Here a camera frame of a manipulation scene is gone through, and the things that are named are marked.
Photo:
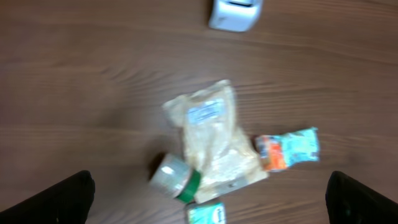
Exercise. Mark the white bottle with green cap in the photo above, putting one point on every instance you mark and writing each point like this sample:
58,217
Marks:
176,179

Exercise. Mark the white barcode scanner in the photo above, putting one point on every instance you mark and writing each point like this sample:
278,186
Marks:
235,15

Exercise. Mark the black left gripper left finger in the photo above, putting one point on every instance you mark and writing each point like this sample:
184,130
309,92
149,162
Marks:
68,201

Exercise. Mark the small teal white packet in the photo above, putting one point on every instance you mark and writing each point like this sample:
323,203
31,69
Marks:
206,213

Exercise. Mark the orange Kleenex tissue pack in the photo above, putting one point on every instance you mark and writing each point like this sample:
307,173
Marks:
269,148

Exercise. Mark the teal tissue pack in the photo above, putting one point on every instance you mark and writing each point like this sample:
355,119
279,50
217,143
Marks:
300,146

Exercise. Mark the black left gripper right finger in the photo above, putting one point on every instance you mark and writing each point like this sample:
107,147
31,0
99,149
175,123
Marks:
351,202

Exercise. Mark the clear plastic pouch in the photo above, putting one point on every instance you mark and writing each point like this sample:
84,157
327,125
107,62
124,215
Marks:
214,143

